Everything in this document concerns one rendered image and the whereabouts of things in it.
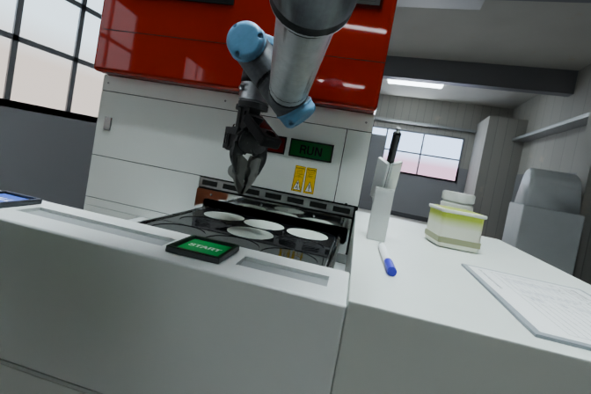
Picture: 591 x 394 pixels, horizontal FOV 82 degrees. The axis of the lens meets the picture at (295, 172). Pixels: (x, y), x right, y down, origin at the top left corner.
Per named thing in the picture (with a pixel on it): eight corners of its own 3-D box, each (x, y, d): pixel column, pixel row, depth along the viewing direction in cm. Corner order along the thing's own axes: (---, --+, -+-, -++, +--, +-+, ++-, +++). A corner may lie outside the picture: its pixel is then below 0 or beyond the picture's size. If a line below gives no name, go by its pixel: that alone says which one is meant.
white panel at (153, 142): (90, 202, 107) (110, 76, 105) (347, 261, 92) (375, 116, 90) (82, 203, 104) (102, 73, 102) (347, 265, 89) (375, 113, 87)
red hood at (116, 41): (206, 113, 171) (226, -7, 169) (368, 139, 157) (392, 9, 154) (90, 69, 97) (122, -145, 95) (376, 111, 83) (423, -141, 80)
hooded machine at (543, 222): (572, 302, 392) (600, 175, 386) (507, 286, 411) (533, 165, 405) (543, 281, 470) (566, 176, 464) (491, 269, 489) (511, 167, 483)
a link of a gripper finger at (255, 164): (243, 191, 85) (249, 155, 84) (254, 195, 80) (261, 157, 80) (231, 190, 83) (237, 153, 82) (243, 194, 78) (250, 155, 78)
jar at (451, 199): (432, 227, 83) (440, 189, 83) (463, 233, 82) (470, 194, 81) (439, 232, 76) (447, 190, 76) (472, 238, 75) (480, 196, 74)
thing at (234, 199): (194, 219, 98) (200, 186, 97) (346, 253, 90) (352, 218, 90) (191, 220, 96) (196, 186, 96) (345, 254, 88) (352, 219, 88)
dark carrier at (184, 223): (209, 209, 92) (210, 207, 92) (335, 237, 86) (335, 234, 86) (123, 232, 58) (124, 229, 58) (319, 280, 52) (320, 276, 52)
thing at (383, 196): (362, 231, 60) (376, 156, 59) (385, 236, 59) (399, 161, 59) (363, 238, 54) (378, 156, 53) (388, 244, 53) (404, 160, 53)
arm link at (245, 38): (282, 55, 63) (290, 71, 74) (247, 7, 63) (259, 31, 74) (249, 81, 63) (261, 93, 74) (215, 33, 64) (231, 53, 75)
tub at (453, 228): (422, 237, 65) (428, 202, 65) (461, 244, 65) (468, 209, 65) (435, 246, 58) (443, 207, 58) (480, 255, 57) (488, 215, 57)
